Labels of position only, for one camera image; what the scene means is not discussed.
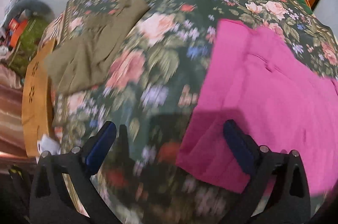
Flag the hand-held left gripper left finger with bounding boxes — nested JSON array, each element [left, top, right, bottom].
[[29, 121, 117, 224]]

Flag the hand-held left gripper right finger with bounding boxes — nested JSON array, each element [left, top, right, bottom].
[[223, 120, 312, 224]]

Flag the pink pants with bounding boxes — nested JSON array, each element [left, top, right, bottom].
[[176, 19, 338, 197]]

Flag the olive green pants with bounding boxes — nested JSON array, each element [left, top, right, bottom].
[[44, 0, 150, 95]]

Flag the wooden lap desk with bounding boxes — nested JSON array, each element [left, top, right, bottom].
[[22, 38, 58, 158]]

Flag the striped bed sheet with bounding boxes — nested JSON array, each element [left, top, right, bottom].
[[40, 12, 70, 45]]

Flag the green storage bag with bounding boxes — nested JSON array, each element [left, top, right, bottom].
[[8, 17, 51, 77]]

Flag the floral bed blanket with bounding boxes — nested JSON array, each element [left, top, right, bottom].
[[51, 0, 338, 224]]

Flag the orange box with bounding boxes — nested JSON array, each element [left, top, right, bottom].
[[8, 19, 28, 45]]

